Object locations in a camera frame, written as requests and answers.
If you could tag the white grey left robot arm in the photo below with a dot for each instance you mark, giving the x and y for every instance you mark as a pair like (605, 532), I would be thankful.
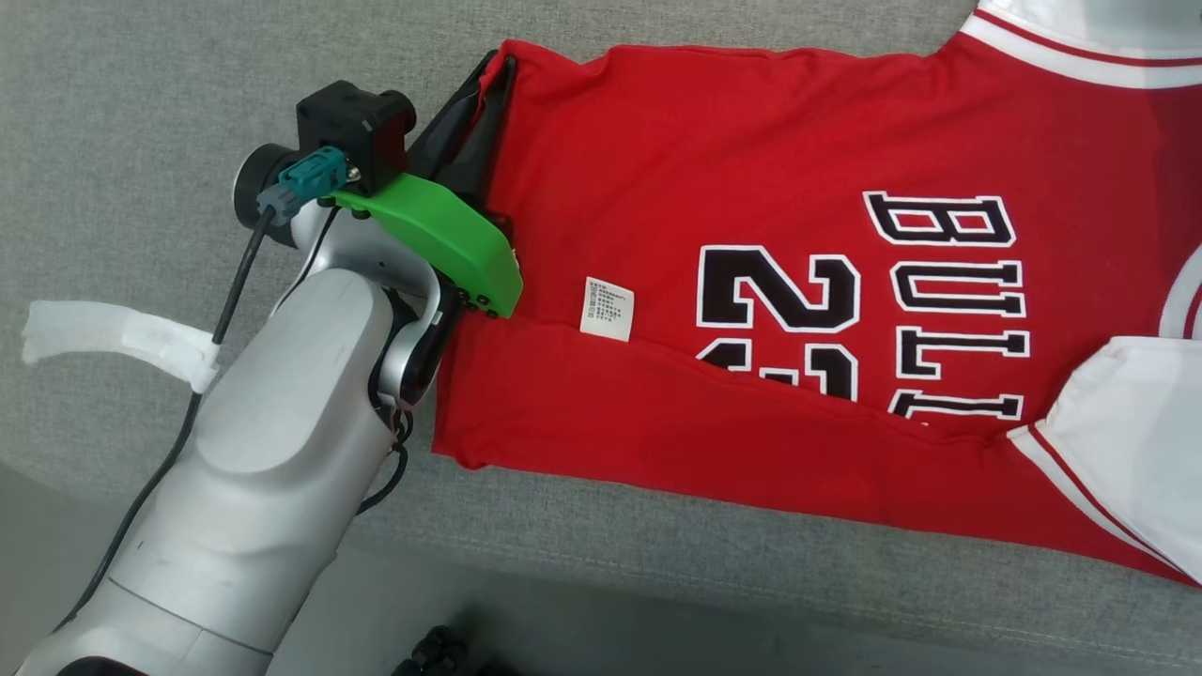
(272, 441)

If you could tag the teal left camera connector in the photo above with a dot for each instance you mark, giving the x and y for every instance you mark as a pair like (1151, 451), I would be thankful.
(305, 176)

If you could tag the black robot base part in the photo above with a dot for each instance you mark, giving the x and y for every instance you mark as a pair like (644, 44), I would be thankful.
(451, 652)

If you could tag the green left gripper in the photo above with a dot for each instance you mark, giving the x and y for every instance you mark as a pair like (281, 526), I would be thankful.
(451, 239)

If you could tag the grey fabric sofa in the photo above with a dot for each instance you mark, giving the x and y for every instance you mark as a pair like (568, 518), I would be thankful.
(141, 94)

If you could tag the red basketball jersey white trim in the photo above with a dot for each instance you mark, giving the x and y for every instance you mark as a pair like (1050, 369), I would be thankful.
(704, 169)

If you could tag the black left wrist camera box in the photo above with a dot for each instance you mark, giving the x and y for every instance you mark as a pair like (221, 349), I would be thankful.
(352, 122)

